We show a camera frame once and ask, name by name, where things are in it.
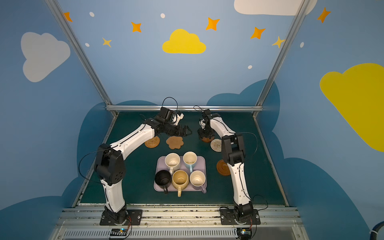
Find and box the white cream mug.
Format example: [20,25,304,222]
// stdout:
[165,153,181,175]

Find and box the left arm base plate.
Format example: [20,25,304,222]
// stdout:
[100,208,143,226]

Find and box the left small circuit board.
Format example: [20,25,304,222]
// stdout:
[109,228,128,240]

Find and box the small circuit board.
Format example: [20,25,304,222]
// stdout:
[109,228,128,240]
[236,228,253,240]

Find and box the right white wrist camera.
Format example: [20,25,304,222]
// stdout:
[199,109,212,128]

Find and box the woven rattan round coaster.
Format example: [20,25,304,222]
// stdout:
[145,137,160,149]

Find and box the dark wooden round coaster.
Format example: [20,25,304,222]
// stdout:
[202,137,215,143]

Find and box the lavender mug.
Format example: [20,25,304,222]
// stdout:
[190,170,207,194]

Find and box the brown wooden round coaster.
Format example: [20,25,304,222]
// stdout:
[216,160,231,176]

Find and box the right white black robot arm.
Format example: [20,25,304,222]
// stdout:
[198,109,254,224]

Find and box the black mug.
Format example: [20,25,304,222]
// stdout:
[155,170,172,195]

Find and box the light blue mug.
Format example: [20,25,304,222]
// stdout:
[183,152,198,173]

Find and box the flower shaped cork coaster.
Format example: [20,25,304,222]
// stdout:
[166,136,184,150]

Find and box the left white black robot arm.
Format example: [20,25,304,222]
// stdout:
[95,112,192,226]

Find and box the white woven round coaster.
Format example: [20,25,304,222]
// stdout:
[210,139,222,153]

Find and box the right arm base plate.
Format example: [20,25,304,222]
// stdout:
[219,207,261,225]

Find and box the aluminium frame rail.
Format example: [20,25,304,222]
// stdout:
[106,105,263,112]

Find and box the yellow mug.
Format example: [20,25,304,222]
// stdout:
[172,170,190,198]

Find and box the right small circuit board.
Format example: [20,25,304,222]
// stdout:
[236,228,253,240]

